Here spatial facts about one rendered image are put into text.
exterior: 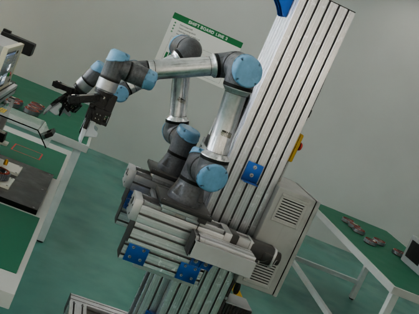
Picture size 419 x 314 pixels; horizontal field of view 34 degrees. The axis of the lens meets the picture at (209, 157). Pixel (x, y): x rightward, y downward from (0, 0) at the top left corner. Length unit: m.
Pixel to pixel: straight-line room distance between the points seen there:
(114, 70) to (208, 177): 0.53
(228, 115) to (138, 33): 5.74
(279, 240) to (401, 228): 6.41
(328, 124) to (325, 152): 0.36
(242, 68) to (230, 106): 0.15
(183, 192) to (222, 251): 0.28
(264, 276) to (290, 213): 0.30
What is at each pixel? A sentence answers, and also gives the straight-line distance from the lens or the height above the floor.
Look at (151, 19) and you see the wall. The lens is 8.26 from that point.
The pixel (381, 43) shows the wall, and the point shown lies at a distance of 8.83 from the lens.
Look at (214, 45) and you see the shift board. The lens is 8.32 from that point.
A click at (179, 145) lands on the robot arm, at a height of 1.18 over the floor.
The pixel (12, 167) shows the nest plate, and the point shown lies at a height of 0.78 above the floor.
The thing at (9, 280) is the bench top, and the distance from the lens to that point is 2.22.
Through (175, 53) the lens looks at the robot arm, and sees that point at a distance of 3.13.
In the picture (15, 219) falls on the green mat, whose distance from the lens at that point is 2.73.
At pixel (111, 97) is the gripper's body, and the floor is 1.34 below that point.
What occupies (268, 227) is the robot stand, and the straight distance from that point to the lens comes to 3.00.
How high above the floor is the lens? 1.63
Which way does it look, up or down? 8 degrees down
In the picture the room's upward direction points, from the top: 24 degrees clockwise
